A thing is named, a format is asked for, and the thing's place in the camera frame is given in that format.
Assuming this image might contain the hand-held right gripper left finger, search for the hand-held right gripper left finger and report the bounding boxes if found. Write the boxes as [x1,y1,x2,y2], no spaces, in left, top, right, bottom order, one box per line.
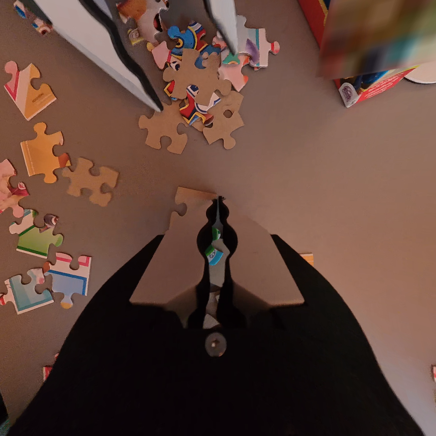
[129,198,218,329]

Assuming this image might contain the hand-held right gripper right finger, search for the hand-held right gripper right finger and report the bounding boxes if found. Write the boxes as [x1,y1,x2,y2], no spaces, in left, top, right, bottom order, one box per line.
[218,198,305,327]

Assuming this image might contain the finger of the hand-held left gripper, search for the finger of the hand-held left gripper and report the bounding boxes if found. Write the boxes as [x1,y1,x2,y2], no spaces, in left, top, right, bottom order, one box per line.
[32,0,164,114]
[204,0,239,56]

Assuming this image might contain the orange white puzzle piece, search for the orange white puzzle piece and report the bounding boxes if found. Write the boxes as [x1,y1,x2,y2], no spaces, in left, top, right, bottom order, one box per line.
[116,0,171,46]

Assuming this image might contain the small heap of puzzle pieces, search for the small heap of puzzle pieces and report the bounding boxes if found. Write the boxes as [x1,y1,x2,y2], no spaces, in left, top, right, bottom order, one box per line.
[138,15,280,155]

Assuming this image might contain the plain brown puzzle piece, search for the plain brown puzzle piece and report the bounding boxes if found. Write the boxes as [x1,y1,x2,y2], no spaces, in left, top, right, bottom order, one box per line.
[62,157,120,208]
[168,186,218,234]

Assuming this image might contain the colourful cardboard puzzle box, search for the colourful cardboard puzzle box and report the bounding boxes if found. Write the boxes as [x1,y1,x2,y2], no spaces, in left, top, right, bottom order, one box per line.
[298,0,436,109]

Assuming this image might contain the pink puzzle piece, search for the pink puzzle piece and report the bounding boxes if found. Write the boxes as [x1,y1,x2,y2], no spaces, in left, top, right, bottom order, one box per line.
[0,159,30,218]

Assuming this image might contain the green white puzzle piece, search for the green white puzzle piece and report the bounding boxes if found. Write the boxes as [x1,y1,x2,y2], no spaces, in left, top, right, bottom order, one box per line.
[13,0,54,36]

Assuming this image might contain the orange striped puzzle piece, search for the orange striped puzzle piece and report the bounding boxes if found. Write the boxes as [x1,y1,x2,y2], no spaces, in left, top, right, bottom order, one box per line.
[3,61,57,122]

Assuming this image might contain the blue framed white puzzle piece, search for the blue framed white puzzle piece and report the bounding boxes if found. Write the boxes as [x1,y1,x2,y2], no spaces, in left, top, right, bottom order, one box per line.
[42,252,92,309]

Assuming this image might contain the plain orange puzzle piece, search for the plain orange puzzle piece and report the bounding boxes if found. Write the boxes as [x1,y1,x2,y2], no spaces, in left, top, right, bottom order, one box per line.
[20,122,71,184]

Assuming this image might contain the light green edge puzzle piece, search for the light green edge puzzle piece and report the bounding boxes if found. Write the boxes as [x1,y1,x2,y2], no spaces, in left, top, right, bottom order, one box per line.
[9,209,64,259]

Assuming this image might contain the teal corner puzzle piece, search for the teal corner puzzle piece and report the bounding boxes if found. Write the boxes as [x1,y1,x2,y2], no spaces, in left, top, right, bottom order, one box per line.
[0,268,55,315]

